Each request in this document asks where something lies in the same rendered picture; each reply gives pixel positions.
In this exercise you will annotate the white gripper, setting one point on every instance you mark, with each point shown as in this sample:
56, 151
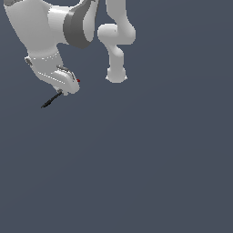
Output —
51, 71

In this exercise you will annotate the thin black stick object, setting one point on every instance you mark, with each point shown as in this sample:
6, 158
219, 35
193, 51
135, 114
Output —
51, 100

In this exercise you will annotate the small red marker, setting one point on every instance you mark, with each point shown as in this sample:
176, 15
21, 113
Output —
78, 80

